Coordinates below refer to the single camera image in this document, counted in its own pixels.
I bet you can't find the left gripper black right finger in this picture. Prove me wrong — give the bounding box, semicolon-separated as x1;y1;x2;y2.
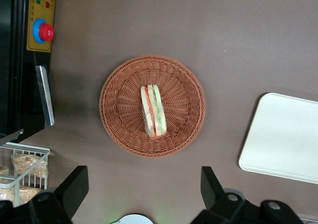
190;166;251;224

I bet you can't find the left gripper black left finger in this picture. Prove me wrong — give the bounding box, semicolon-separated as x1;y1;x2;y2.
27;165;89;224

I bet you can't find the triangle sandwich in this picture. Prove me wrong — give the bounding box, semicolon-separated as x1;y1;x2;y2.
140;84;166;140

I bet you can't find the beige plastic tray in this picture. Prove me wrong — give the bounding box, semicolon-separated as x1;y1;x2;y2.
238;92;318;185

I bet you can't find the brown round wicker basket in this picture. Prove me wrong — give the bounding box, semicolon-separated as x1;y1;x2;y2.
99;55;206;158

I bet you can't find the clear snack bag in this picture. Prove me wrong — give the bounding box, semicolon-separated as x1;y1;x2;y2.
11;153;49;178
0;185;42;207

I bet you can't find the silver metal plate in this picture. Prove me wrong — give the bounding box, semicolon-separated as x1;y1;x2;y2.
34;65;55;127

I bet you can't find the black yellow-panel control box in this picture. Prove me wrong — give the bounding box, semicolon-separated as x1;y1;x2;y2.
0;0;57;144

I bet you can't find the red emergency stop button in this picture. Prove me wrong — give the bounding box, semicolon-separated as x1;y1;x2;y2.
33;17;55;45

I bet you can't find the white wire rack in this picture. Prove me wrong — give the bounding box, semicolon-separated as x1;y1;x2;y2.
0;142;51;208

